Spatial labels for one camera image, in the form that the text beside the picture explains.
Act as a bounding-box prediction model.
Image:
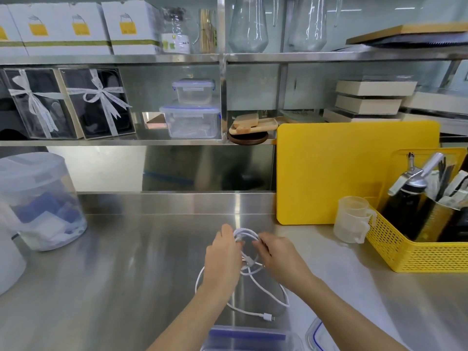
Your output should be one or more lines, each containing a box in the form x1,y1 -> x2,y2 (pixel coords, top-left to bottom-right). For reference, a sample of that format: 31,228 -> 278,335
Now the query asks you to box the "blue-lidded clear container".
199,325 -> 306,351

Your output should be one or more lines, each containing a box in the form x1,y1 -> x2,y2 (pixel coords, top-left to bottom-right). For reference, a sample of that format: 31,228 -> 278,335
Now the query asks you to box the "bundle of wooden skewers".
198,9 -> 219,54

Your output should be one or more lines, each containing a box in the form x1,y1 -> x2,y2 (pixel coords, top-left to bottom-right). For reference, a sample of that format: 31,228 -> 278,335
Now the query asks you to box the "person's right hand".
252,232 -> 317,291

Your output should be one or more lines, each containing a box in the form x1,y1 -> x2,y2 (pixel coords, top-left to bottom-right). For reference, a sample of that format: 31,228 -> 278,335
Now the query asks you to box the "dark glass oil dispenser bottle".
380,152 -> 446,241

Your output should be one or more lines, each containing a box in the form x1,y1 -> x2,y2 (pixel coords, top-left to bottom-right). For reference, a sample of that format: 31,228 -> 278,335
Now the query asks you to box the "dark round wooden coaster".
228,132 -> 269,145

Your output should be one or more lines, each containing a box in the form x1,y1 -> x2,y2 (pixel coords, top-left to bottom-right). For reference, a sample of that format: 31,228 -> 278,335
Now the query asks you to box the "small clear blue-clip food container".
172,79 -> 216,105

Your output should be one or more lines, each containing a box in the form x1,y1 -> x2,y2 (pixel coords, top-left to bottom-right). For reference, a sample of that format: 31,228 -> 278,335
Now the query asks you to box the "white charging cable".
195,227 -> 290,322

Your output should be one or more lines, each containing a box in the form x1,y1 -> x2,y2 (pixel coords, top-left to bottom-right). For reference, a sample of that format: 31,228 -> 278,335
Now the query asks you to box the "clear container lid blue rim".
304,317 -> 326,351

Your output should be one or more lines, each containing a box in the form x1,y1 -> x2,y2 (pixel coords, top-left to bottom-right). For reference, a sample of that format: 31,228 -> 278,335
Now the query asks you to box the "clear glass jar with label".
160,7 -> 191,54

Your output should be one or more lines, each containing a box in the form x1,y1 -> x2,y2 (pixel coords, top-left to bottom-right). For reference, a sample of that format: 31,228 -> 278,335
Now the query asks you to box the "yellow perforated plastic basket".
366,148 -> 468,273

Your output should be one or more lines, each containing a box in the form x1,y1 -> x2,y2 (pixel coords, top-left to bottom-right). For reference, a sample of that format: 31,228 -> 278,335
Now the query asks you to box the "white box yellow label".
101,0 -> 163,55
7,1 -> 113,56
0,4 -> 30,57

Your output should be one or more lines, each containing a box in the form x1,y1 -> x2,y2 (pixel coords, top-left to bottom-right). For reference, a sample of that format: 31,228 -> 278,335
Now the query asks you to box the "clear plastic measuring cup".
333,196 -> 377,244

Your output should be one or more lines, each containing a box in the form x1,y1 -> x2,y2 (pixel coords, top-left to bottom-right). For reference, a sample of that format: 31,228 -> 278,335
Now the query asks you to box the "person's left forearm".
147,285 -> 232,351

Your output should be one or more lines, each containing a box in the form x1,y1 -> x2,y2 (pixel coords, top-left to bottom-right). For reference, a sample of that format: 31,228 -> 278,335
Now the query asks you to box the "cream flat box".
335,80 -> 418,97
322,108 -> 402,123
334,94 -> 403,115

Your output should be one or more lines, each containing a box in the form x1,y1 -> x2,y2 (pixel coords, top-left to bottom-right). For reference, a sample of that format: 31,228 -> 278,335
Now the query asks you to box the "white flat box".
399,89 -> 468,136

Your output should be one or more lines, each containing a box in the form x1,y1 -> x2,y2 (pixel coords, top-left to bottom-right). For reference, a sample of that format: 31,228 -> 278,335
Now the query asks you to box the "wooden board with dark tray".
346,22 -> 468,47

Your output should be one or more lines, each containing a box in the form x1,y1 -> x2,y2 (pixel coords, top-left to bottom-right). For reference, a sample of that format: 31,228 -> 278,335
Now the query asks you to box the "person's right forearm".
285,274 -> 410,351

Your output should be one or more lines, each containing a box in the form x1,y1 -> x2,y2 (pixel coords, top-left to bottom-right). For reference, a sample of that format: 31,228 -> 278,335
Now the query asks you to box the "person's left hand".
202,224 -> 246,301

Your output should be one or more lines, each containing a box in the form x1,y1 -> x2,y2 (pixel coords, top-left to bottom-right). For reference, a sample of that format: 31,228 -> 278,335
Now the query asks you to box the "yellow cutting board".
276,121 -> 441,226

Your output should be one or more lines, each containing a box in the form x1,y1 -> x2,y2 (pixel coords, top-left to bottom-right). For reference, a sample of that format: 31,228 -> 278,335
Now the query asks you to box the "large clear lidded container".
0,152 -> 88,252

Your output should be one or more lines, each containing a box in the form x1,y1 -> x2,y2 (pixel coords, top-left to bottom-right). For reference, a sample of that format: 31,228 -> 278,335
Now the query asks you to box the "black gift box white ribbon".
0,68 -> 84,140
58,67 -> 137,140

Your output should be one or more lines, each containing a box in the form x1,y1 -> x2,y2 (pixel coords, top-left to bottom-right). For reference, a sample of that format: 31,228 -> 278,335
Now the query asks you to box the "stainless steel shelf rack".
0,0 -> 468,147

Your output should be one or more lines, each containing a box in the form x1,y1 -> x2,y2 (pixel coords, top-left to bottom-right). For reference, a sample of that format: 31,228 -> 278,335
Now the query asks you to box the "clear glass pitcher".
287,0 -> 343,52
228,0 -> 269,54

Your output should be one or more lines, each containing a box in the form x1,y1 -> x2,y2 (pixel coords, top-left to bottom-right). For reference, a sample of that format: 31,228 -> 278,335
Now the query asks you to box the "large clear blue-clip food container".
160,102 -> 222,139

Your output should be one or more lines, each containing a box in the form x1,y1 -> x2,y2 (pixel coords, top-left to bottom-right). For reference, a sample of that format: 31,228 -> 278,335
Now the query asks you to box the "wooden tray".
230,114 -> 280,136

